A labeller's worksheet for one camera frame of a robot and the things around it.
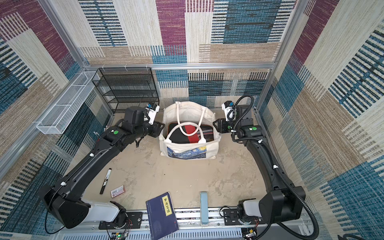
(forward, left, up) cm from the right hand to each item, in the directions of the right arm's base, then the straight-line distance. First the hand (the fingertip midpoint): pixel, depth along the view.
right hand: (219, 125), depth 79 cm
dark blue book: (-38, +29, -24) cm, 54 cm away
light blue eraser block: (-34, +9, -21) cm, 41 cm away
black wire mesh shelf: (+40, +63, -4) cm, 75 cm away
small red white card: (-25, +55, -23) cm, 65 cm away
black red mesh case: (-2, +22, -7) cm, 23 cm away
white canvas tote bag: (+15, +16, -6) cm, 23 cm away
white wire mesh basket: (-2, +77, +9) cm, 78 cm away
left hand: (-2, +29, +4) cm, 29 cm away
